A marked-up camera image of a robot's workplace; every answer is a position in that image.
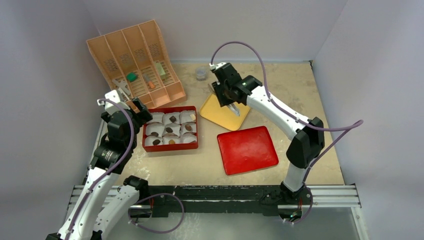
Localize pale green sticky notes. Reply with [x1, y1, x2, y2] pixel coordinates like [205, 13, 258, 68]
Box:
[155, 62, 166, 80]

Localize dark square chocolate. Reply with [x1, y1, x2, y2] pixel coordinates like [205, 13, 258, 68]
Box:
[169, 116, 177, 123]

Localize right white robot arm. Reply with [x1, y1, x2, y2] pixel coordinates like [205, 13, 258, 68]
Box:
[209, 62, 325, 204]

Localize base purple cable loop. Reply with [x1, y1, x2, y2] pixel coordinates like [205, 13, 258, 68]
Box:
[127, 193, 184, 234]

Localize small clear cup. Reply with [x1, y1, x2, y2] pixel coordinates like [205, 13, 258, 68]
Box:
[195, 66, 209, 81]

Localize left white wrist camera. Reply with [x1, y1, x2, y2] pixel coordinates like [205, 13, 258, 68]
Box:
[96, 90, 130, 115]

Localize green eraser block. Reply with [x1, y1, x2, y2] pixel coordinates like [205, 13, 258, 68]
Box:
[126, 72, 139, 83]

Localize red chocolate box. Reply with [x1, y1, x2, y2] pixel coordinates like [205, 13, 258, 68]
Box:
[141, 106, 199, 153]

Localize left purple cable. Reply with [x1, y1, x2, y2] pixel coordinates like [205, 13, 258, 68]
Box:
[62, 98, 136, 240]

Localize dark chocolate piece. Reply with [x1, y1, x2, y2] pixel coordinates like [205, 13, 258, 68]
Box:
[152, 139, 161, 146]

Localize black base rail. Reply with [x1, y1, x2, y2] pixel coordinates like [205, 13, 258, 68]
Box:
[66, 185, 360, 222]

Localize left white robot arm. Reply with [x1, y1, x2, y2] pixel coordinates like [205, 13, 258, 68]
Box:
[46, 93, 153, 240]

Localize metal bracket plate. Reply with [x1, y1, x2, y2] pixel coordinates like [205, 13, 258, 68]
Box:
[112, 78, 131, 95]

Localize peach desk organizer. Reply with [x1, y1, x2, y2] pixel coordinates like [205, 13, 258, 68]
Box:
[86, 20, 187, 109]

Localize red box lid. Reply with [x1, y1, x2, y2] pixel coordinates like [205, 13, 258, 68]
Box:
[217, 126, 279, 176]

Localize yellow tray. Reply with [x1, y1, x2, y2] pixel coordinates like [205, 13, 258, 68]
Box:
[199, 93, 251, 131]

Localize orange handled cutter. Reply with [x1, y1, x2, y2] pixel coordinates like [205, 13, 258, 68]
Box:
[142, 73, 156, 90]

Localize metal tongs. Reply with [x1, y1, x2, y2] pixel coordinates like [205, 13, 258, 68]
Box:
[228, 103, 241, 117]

